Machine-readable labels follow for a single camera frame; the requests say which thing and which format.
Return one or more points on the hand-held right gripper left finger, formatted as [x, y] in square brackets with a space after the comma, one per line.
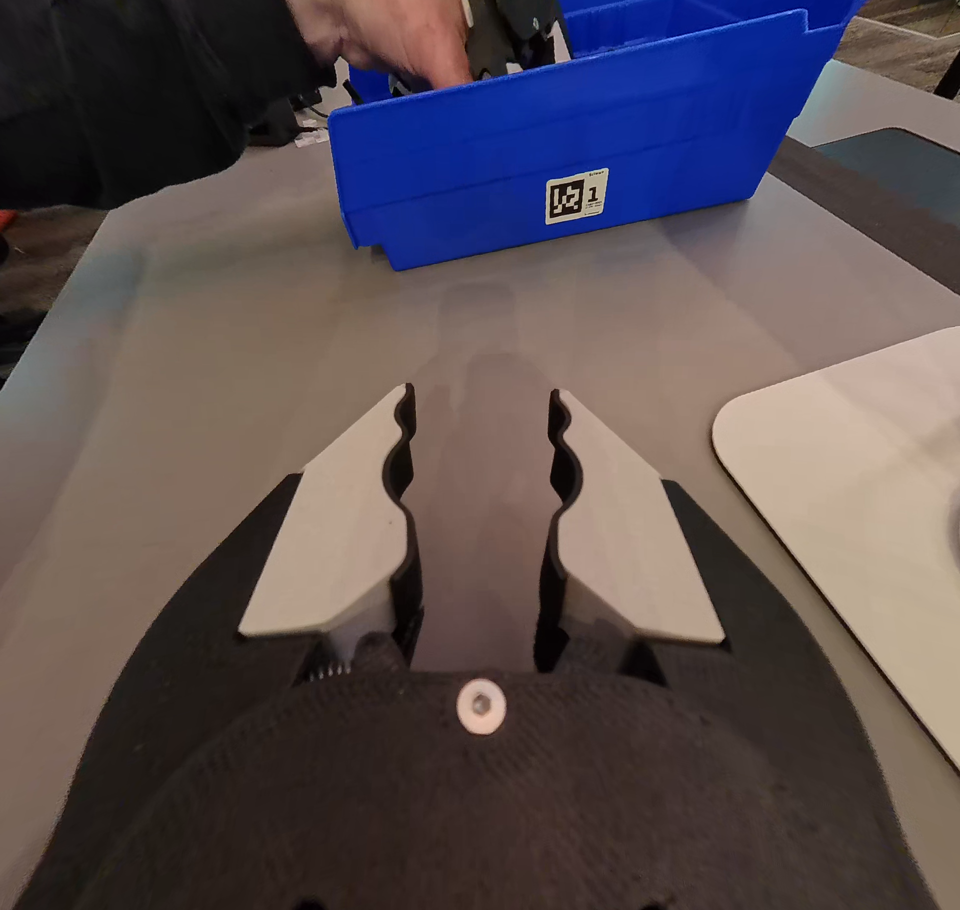
[330, 550]

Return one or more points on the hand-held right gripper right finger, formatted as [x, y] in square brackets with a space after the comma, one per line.
[638, 550]

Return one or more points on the blue plastic bin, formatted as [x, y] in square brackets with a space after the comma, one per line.
[660, 115]

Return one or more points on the person's left forearm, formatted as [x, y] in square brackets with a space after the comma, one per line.
[135, 55]

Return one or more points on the person's left hand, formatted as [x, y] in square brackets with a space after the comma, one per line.
[375, 10]

